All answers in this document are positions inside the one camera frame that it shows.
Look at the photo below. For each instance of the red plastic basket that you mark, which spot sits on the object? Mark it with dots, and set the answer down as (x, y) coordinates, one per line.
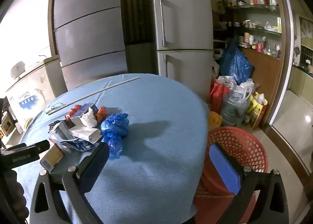
(234, 138)

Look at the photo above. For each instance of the white tissue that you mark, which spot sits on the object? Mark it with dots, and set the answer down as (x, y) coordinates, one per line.
(88, 120)

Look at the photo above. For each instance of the blue white small carton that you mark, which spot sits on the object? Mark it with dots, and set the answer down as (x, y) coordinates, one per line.
(84, 109)

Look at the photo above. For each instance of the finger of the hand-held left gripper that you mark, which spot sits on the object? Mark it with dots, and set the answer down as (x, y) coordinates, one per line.
(36, 145)

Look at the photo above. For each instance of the grey three-door refrigerator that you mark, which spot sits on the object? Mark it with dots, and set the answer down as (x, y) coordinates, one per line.
(88, 30)

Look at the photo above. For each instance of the person's left hand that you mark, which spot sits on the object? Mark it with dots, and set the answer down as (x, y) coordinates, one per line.
(19, 197)

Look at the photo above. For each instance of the white plastic bags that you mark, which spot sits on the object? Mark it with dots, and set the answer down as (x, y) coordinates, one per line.
(244, 87)

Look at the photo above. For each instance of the eyeglasses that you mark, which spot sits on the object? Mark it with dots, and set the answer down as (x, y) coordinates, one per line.
(57, 104)

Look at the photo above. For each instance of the white chest freezer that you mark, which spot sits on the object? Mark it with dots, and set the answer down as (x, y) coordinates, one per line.
(31, 87)

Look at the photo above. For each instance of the wooden display cabinet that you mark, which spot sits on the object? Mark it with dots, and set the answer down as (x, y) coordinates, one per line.
(264, 67)

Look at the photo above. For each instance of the beige red box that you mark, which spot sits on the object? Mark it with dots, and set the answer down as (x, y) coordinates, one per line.
(52, 156)

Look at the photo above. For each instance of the silver blister pack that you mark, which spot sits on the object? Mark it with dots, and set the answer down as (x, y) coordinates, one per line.
(62, 129)

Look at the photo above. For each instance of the kitchen counter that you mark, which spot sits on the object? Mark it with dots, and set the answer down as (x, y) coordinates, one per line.
(302, 77)

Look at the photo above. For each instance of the grey two-door refrigerator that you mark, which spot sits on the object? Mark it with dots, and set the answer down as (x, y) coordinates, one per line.
(185, 30)

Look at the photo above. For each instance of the red packages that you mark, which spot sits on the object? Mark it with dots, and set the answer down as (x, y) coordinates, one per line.
(216, 96)

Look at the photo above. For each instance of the clear water jug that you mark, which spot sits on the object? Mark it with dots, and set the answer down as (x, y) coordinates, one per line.
(232, 111)

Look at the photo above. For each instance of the yellow paper bag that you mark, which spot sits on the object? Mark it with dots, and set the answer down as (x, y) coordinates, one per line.
(256, 114)

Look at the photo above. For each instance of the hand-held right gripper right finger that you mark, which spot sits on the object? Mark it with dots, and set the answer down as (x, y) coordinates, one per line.
(225, 165)

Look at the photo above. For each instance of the large blue plastic bag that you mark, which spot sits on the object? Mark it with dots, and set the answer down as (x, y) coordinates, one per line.
(234, 65)

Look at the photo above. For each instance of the red snack wrapper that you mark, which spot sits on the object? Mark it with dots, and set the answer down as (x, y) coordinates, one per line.
(100, 114)
(73, 111)

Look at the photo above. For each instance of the blue white foil pouch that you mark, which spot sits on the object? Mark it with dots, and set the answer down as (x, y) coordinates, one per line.
(80, 145)

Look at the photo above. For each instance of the long white rod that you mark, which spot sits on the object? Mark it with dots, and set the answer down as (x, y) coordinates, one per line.
(97, 91)

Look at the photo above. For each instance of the white medicine box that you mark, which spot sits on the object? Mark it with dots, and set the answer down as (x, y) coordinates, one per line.
(85, 133)

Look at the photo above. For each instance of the yellow bucket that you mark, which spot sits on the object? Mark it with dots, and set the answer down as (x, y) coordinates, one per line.
(215, 120)

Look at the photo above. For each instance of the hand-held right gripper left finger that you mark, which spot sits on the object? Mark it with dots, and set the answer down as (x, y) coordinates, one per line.
(95, 162)

